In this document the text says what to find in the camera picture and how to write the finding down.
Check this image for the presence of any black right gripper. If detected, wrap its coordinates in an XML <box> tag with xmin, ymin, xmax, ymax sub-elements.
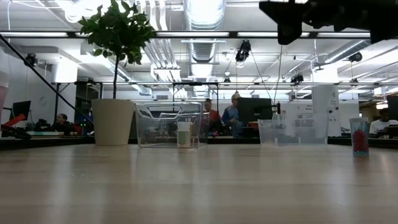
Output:
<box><xmin>259</xmin><ymin>0</ymin><xmax>310</xmax><ymax>46</ymax></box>

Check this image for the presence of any green medicine bottle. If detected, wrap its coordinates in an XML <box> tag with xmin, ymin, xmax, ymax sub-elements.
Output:
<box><xmin>177</xmin><ymin>121</ymin><xmax>192</xmax><ymax>147</ymax></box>

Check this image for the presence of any black monitor on arm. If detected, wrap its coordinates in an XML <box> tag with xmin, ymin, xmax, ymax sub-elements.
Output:
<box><xmin>238</xmin><ymin>97</ymin><xmax>282</xmax><ymax>124</ymax></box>

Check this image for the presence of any frosted clear bin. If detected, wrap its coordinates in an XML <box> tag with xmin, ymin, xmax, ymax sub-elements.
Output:
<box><xmin>257</xmin><ymin>113</ymin><xmax>330</xmax><ymax>147</ymax></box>

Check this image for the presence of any black ceiling spotlight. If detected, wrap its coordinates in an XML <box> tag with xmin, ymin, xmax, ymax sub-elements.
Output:
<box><xmin>24</xmin><ymin>53</ymin><xmax>39</xmax><ymax>68</ymax></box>
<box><xmin>348</xmin><ymin>51</ymin><xmax>364</xmax><ymax>63</ymax></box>

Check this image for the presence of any overhead light bar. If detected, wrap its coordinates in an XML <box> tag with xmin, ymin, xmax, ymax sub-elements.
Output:
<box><xmin>0</xmin><ymin>30</ymin><xmax>398</xmax><ymax>40</ymax></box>

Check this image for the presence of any person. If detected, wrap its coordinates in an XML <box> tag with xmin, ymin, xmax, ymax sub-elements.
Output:
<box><xmin>203</xmin><ymin>98</ymin><xmax>222</xmax><ymax>136</ymax></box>
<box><xmin>51</xmin><ymin>113</ymin><xmax>75</xmax><ymax>133</ymax></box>
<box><xmin>369</xmin><ymin>108</ymin><xmax>398</xmax><ymax>138</ymax></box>
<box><xmin>221</xmin><ymin>92</ymin><xmax>245</xmax><ymax>138</ymax></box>

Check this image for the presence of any black monitor at edge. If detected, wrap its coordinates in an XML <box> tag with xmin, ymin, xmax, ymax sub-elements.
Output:
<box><xmin>386</xmin><ymin>95</ymin><xmax>398</xmax><ymax>121</ymax></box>

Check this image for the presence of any green leafy plant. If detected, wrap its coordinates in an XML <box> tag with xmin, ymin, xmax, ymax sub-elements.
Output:
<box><xmin>77</xmin><ymin>0</ymin><xmax>156</xmax><ymax>100</ymax></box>

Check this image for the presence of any beige plant pot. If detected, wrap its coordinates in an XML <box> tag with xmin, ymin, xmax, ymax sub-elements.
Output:
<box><xmin>91</xmin><ymin>98</ymin><xmax>136</xmax><ymax>146</ymax></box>

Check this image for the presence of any small tilted black monitor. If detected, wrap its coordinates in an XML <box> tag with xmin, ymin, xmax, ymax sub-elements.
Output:
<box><xmin>11</xmin><ymin>100</ymin><xmax>32</xmax><ymax>121</ymax></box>

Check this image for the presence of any black overhead camera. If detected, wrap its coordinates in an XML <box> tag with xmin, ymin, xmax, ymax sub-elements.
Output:
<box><xmin>234</xmin><ymin>39</ymin><xmax>252</xmax><ymax>63</ymax></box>

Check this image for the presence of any clear bin with handle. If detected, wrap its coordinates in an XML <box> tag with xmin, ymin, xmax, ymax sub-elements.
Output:
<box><xmin>135</xmin><ymin>101</ymin><xmax>210</xmax><ymax>149</ymax></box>

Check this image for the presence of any thin black cable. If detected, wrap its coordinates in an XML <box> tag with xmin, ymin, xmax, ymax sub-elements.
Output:
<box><xmin>0</xmin><ymin>34</ymin><xmax>94</xmax><ymax>125</ymax></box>

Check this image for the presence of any black table rail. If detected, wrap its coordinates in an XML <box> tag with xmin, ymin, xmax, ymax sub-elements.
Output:
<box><xmin>0</xmin><ymin>136</ymin><xmax>398</xmax><ymax>151</ymax></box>

